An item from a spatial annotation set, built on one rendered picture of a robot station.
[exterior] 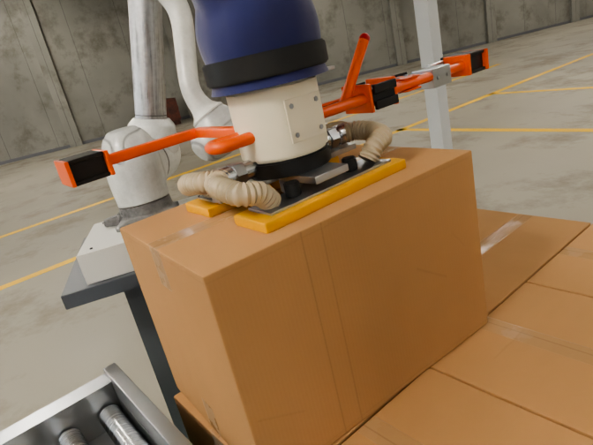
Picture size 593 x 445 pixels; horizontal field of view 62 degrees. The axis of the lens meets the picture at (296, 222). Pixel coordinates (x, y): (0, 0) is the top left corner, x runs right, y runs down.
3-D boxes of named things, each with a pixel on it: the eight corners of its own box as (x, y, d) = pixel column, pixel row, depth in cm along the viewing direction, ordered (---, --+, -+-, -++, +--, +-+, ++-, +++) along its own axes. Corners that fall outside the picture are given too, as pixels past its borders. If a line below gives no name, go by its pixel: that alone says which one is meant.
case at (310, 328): (270, 493, 80) (202, 277, 66) (176, 388, 112) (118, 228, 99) (488, 322, 110) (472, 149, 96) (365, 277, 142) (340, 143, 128)
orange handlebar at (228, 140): (161, 182, 76) (153, 159, 75) (102, 170, 100) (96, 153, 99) (488, 64, 126) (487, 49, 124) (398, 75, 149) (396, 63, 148)
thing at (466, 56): (470, 75, 120) (469, 54, 118) (445, 78, 125) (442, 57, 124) (489, 68, 124) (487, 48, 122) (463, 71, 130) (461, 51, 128)
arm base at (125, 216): (110, 222, 156) (104, 206, 154) (179, 203, 159) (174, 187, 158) (101, 237, 138) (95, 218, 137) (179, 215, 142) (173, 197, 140)
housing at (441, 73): (435, 88, 114) (433, 69, 112) (412, 90, 119) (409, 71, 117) (453, 82, 117) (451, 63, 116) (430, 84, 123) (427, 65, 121)
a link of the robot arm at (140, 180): (108, 213, 141) (81, 138, 135) (130, 198, 158) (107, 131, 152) (161, 200, 139) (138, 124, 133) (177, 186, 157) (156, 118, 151)
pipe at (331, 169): (255, 212, 77) (246, 177, 75) (185, 196, 96) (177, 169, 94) (396, 149, 95) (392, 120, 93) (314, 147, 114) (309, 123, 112)
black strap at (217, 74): (251, 83, 74) (244, 56, 73) (184, 93, 93) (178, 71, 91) (355, 55, 86) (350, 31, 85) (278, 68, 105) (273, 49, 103)
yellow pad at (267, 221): (267, 235, 76) (259, 205, 75) (235, 225, 84) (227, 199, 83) (407, 168, 95) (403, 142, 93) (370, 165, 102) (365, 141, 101)
